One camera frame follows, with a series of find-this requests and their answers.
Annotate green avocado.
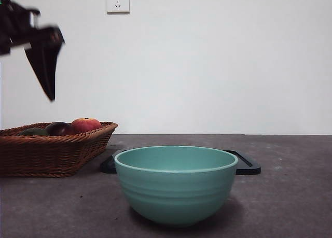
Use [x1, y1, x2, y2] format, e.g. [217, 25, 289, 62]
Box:
[17, 128, 49, 137]

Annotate teal ceramic bowl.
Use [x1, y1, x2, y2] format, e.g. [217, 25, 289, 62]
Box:
[114, 145, 239, 228]

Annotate dark red apple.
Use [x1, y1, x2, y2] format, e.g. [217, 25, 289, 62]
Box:
[45, 121, 76, 136]

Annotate red yellow apple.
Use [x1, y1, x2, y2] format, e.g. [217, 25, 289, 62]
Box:
[71, 117, 102, 134]

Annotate brown wicker basket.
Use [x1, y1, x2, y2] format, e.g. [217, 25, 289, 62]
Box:
[0, 121, 119, 178]

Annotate black rectangular tray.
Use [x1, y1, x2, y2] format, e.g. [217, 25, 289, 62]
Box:
[100, 149, 262, 175]

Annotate white wall socket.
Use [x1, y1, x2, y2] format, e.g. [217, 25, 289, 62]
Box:
[107, 0, 130, 15]

